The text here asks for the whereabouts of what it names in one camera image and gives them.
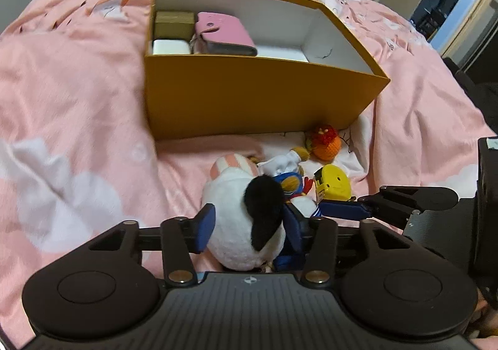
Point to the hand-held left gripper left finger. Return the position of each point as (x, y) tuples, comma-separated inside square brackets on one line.
[(204, 227)]

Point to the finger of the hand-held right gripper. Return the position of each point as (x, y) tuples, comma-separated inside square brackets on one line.
[(342, 210)]

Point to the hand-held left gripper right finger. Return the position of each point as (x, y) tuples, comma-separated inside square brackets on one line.
[(293, 229)]

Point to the white plush dog black ear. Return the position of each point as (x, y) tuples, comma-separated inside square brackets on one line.
[(229, 217)]

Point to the yellow tape measure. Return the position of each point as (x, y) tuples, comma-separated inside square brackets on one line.
[(334, 181)]

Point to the orange cardboard box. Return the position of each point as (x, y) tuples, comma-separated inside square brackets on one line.
[(253, 93)]

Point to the duck plush toy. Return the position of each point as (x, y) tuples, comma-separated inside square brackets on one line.
[(290, 179)]

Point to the orange crochet toy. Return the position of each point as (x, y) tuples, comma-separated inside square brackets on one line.
[(326, 144)]

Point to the dark furniture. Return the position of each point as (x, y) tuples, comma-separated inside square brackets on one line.
[(476, 93)]

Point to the pink printed duvet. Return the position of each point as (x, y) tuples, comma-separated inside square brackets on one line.
[(77, 101)]

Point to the small white box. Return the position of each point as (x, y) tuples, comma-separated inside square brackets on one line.
[(171, 47)]

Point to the pink wallet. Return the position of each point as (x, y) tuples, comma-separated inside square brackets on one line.
[(225, 33)]

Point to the small gold box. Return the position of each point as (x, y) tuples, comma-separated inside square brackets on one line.
[(173, 25)]

